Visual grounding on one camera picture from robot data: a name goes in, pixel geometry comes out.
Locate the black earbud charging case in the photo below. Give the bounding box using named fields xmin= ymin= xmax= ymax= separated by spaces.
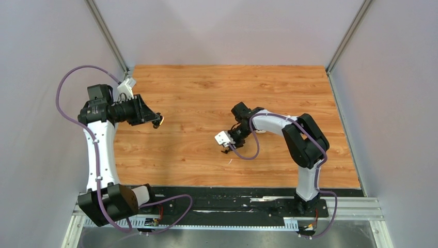
xmin=151 ymin=112 xmax=164 ymax=129

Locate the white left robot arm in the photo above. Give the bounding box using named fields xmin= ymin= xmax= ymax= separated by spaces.
xmin=77 ymin=83 xmax=163 ymax=227

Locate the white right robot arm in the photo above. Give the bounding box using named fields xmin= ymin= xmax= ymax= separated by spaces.
xmin=215 ymin=102 xmax=330 ymax=216

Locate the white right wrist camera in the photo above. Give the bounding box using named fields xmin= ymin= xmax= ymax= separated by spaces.
xmin=214 ymin=131 xmax=235 ymax=148

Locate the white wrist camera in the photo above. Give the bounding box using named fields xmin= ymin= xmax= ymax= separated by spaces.
xmin=214 ymin=131 xmax=235 ymax=148
xmin=117 ymin=77 xmax=136 ymax=101

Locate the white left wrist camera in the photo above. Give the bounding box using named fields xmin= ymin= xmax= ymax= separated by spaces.
xmin=117 ymin=77 xmax=136 ymax=101

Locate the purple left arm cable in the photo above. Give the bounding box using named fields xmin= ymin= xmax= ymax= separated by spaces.
xmin=55 ymin=65 xmax=194 ymax=236

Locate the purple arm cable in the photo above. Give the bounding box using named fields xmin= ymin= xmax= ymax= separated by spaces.
xmin=55 ymin=65 xmax=194 ymax=236
xmin=227 ymin=113 xmax=339 ymax=240

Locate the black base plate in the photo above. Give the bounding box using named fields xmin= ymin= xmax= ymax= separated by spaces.
xmin=91 ymin=185 xmax=365 ymax=227

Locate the white slotted cable duct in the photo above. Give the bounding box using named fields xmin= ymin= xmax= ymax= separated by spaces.
xmin=83 ymin=218 xmax=299 ymax=231

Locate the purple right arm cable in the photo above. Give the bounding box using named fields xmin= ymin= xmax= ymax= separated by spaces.
xmin=227 ymin=113 xmax=339 ymax=240

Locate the left aluminium frame post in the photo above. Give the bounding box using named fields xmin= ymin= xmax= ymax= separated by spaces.
xmin=84 ymin=0 xmax=129 ymax=75

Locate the aluminium frame post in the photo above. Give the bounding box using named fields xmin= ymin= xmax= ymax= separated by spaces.
xmin=84 ymin=0 xmax=129 ymax=75
xmin=325 ymin=0 xmax=374 ymax=75

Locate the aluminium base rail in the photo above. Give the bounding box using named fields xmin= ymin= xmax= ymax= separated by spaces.
xmin=72 ymin=192 xmax=385 ymax=222

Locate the right aluminium frame post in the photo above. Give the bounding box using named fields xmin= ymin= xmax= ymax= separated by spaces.
xmin=325 ymin=0 xmax=374 ymax=75

